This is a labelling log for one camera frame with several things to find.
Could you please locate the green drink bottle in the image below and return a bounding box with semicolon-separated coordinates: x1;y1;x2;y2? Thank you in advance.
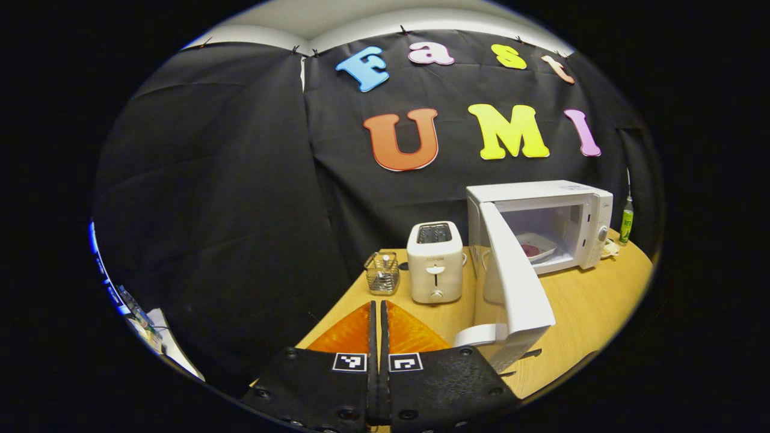
619;195;635;244

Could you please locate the white toaster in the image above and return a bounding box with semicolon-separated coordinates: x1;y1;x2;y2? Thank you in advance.
407;221;467;304

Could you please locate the white square plate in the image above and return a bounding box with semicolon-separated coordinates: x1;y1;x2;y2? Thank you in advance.
516;232;558;263

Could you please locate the white microwave oven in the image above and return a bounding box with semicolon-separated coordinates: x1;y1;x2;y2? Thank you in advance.
452;180;614;373

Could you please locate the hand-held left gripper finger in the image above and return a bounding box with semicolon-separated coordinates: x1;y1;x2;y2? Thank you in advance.
241;301;380;432
379;299;519;432

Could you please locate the wire mesh basket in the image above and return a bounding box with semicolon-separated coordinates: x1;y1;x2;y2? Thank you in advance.
363;251;401;296

